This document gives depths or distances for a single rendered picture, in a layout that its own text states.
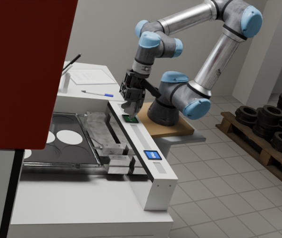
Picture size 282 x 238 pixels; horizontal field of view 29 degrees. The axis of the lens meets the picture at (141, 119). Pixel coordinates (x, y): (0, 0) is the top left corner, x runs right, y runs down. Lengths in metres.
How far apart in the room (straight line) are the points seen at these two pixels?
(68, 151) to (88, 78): 0.54
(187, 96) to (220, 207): 1.46
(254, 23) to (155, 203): 0.86
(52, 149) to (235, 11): 0.94
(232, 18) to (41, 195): 1.06
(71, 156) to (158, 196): 0.34
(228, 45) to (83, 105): 0.65
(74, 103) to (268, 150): 2.34
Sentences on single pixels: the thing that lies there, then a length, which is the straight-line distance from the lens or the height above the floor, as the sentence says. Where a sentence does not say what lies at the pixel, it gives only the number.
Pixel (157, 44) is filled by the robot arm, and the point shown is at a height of 1.30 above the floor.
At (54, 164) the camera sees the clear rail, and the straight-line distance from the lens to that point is 1.94.
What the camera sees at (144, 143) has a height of 0.96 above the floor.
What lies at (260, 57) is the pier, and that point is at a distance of 5.24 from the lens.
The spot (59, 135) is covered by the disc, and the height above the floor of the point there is 0.90.
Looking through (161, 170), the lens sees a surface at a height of 0.96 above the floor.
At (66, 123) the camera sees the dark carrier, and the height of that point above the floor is 0.90.
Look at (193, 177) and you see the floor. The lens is 3.89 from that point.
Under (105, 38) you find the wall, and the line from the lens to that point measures 4.29.
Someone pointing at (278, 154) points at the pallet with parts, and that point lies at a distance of 4.36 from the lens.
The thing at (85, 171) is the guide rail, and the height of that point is 0.83.
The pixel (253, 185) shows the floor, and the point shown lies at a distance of 4.10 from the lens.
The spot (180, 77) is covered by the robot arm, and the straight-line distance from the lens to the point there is 2.46.
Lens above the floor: 1.96
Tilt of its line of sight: 26 degrees down
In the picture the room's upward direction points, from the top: 17 degrees clockwise
